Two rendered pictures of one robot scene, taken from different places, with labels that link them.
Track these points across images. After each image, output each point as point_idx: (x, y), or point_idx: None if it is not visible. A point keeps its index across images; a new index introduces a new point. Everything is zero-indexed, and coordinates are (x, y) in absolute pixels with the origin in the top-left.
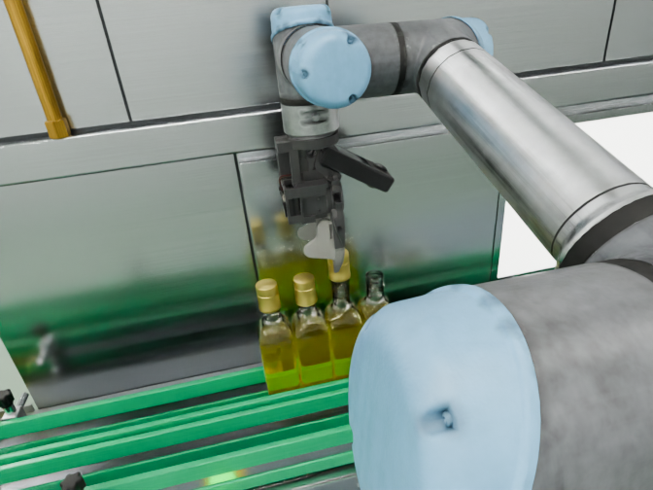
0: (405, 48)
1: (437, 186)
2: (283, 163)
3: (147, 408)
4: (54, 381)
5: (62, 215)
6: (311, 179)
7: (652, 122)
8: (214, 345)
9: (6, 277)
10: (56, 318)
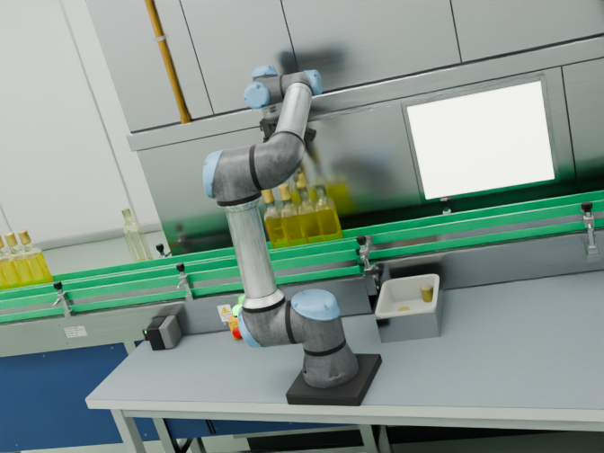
0: (281, 85)
1: (368, 139)
2: (265, 129)
3: None
4: (182, 250)
5: (186, 159)
6: None
7: (504, 94)
8: None
9: (164, 190)
10: (184, 213)
